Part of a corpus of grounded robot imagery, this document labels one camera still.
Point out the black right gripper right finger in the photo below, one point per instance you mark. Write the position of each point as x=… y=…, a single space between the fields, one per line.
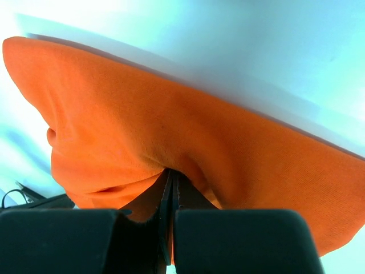
x=211 y=240

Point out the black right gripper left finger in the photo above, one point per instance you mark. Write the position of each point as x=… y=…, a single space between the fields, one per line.
x=133 y=239

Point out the orange t-shirt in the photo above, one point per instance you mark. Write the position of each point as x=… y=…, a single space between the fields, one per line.
x=113 y=129

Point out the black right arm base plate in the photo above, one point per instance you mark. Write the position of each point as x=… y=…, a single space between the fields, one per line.
x=36 y=200

